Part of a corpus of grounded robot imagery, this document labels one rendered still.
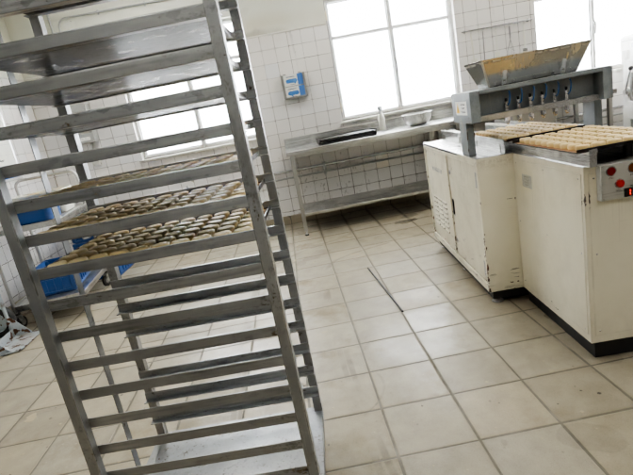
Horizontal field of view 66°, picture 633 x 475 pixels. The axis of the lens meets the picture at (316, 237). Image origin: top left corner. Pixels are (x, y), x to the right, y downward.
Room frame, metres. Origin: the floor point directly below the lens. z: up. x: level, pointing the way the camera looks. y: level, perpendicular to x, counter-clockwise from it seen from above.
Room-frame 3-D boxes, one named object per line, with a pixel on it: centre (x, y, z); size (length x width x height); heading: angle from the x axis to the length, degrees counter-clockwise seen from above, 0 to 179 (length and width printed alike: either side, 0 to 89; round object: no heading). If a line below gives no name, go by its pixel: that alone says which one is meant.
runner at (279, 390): (1.25, 0.44, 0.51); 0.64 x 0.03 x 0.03; 88
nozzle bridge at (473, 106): (2.69, -1.26, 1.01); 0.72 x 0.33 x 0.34; 88
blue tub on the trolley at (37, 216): (3.95, 2.19, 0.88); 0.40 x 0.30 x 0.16; 95
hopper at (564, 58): (2.69, -1.26, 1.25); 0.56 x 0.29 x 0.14; 88
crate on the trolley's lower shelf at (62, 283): (4.15, 2.24, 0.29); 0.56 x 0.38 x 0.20; 9
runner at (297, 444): (1.25, 0.44, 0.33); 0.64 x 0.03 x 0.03; 88
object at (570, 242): (2.18, -1.24, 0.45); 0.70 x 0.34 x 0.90; 178
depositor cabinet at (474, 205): (3.16, -1.28, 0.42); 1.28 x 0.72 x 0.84; 178
